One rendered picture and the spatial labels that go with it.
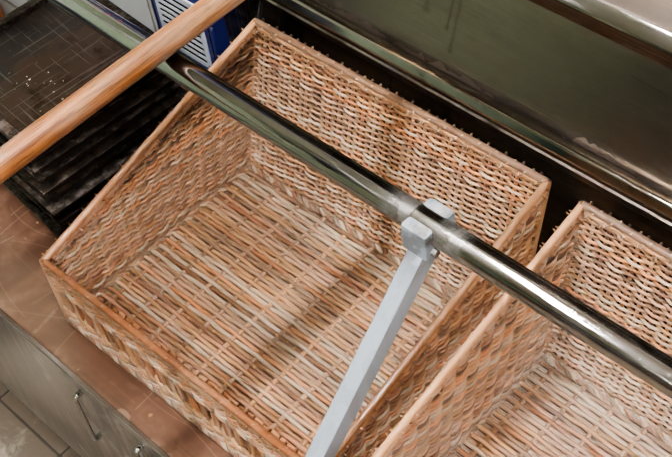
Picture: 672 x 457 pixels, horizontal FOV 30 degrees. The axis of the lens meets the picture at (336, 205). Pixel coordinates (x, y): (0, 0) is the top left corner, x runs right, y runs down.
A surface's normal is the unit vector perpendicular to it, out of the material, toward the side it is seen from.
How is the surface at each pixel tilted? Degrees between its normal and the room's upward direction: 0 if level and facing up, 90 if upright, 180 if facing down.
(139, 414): 0
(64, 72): 0
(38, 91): 0
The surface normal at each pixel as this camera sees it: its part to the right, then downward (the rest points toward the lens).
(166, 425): -0.11, -0.65
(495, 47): -0.68, 0.34
